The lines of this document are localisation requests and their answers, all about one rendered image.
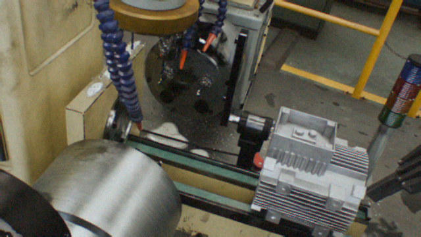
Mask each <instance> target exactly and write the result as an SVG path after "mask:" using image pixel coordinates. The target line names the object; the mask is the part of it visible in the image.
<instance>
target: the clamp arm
mask: <svg viewBox="0 0 421 237"><path fill-rule="evenodd" d="M249 34H250V31H249V30H246V29H241V30H240V32H239V34H238V36H236V37H235V42H234V43H235V44H236V47H235V55H234V61H233V65H232V69H231V73H230V79H229V82H228V88H227V92H226V93H225V94H224V96H223V98H222V100H223V101H224V106H223V110H222V116H221V119H220V126H224V127H227V126H228V124H229V123H232V121H233V119H231V118H230V117H232V118H233V117H234V116H235V115H233V116H231V115H232V109H233V106H234V101H235V93H236V89H237V85H238V81H239V75H240V72H241V68H242V64H243V59H244V55H245V50H246V47H247V42H248V39H249ZM229 121H231V122H229Z"/></svg>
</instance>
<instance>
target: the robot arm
mask: <svg viewBox="0 0 421 237"><path fill-rule="evenodd" d="M406 162H407V163H406ZM398 165H399V167H397V168H396V170H395V172H393V173H391V174H390V175H388V176H386V177H384V178H383V179H382V180H380V181H378V182H375V183H373V184H371V185H369V186H368V187H366V196H368V197H369V198H370V199H372V200H373V201H374V202H377V201H380V200H381V199H384V198H386V197H388V196H392V195H393V194H395V193H397V192H399V191H400V190H403V189H404V190H406V191H407V192H408V193H409V194H410V195H413V194H417V193H419V192H421V144H420V145H419V146H417V147H416V148H415V149H414V150H412V151H410V152H409V153H408V154H406V155H405V156H404V157H403V158H401V159H400V160H399V161H398Z"/></svg>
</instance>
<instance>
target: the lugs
mask: <svg viewBox="0 0 421 237"><path fill-rule="evenodd" d="M353 149H359V150H362V151H366V150H365V149H363V148H360V147H354V148H353ZM276 162H277V160H276V159H273V158H270V157H266V161H265V163H264V166H263V169H266V170H268V171H272V172H273V171H274V168H275V166H276ZM365 193H366V187H365V186H361V185H358V184H353V187H352V190H351V195H350V196H351V197H352V198H356V199H364V197H365ZM251 209H254V210H256V211H260V210H261V207H259V206H256V205H253V200H252V203H251ZM331 234H332V235H334V236H337V237H343V234H342V233H339V232H336V231H331Z"/></svg>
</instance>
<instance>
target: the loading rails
mask: <svg viewBox="0 0 421 237"><path fill-rule="evenodd" d="M124 145H127V146H129V147H132V148H134V149H139V150H140V152H142V153H143V154H145V155H146V156H148V157H149V158H151V159H152V160H154V162H156V164H157V163H158V162H159V161H161V162H162V163H161V168H162V169H163V170H164V171H165V172H166V173H167V174H168V176H169V177H170V178H171V179H172V181H173V183H174V184H175V186H176V188H177V190H178V193H179V195H180V197H181V201H182V216H181V218H180V221H179V223H178V225H177V228H176V230H181V231H183V232H186V233H188V234H191V236H190V237H316V236H313V235H312V231H309V227H308V226H305V225H302V224H299V223H296V222H293V221H290V220H287V219H284V218H281V219H280V222H279V224H276V223H273V222H270V221H267V220H265V213H266V209H265V208H262V207H261V210H260V211H256V210H254V209H251V203H252V200H253V196H254V194H255V190H256V187H257V183H258V181H259V176H260V172H257V171H252V170H251V169H246V168H244V167H240V166H237V165H232V164H229V163H225V162H222V161H219V160H216V159H213V158H210V157H206V156H203V155H200V154H197V153H194V152H190V151H187V150H184V149H178V148H176V147H172V146H170V145H166V144H162V143H159V142H156V141H153V140H149V139H147V138H142V137H140V136H136V135H134V134H130V133H129V134H128V139H127V140H126V142H125V143H124ZM371 218H372V212H371V206H370V205H366V204H364V203H360V204H359V208H358V212H357V215H355V219H353V223H351V226H350V229H349V231H348V232H347V233H345V234H344V235H343V237H361V236H362V233H363V232H364V231H365V230H366V227H367V225H368V223H369V222H370V219H371Z"/></svg>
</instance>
